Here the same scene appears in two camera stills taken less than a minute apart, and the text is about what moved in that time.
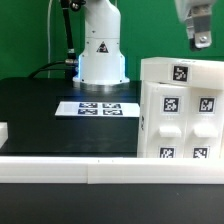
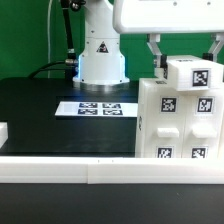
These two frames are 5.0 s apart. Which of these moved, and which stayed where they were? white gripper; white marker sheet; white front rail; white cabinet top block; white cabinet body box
Moved: white cabinet top block; white gripper
Stayed: white front rail; white cabinet body box; white marker sheet
